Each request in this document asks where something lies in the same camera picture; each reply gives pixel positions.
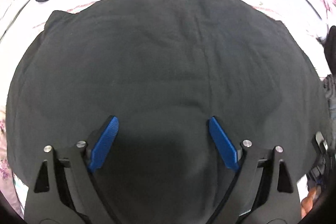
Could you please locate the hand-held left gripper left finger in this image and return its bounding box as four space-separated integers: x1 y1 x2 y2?
24 115 120 224

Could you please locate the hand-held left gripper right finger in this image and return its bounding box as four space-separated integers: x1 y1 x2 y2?
209 116 302 224

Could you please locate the large black coat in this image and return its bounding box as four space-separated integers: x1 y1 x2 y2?
6 0 332 224

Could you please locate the person's right hand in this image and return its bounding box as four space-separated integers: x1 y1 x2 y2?
301 183 323 218

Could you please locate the pink floral pillow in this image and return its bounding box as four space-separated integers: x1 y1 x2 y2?
0 106 23 216

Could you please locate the black quilted jacket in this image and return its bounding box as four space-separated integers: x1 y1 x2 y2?
322 26 336 119

